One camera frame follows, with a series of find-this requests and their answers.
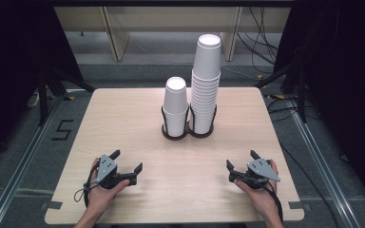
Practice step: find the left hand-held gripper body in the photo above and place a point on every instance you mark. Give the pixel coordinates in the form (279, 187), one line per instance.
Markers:
(107, 167)

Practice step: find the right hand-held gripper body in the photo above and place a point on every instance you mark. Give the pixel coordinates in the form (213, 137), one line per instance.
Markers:
(261, 169)

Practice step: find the tall stack of paper cups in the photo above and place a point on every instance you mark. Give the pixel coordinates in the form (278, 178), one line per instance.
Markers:
(202, 107)

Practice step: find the short stack of paper cups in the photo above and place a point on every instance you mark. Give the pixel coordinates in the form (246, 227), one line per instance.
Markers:
(175, 95)

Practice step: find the person's right hand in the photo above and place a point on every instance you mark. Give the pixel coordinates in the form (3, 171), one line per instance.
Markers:
(264, 199)

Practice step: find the person's left hand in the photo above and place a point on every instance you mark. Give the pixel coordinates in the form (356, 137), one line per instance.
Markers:
(99, 198)

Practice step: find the black tape patch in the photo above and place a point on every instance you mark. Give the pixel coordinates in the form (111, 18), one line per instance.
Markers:
(299, 205)

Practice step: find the yellow tape strip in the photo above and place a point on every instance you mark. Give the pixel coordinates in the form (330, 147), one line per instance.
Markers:
(277, 96)

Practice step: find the black metal stand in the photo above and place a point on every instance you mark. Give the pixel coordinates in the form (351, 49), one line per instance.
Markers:
(301, 95)
(44, 95)

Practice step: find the dark curtain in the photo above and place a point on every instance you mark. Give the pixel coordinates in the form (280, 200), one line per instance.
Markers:
(12, 63)
(345, 79)

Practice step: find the aluminium floor rail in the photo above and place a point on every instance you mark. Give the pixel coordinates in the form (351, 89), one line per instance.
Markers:
(323, 164)
(22, 164)

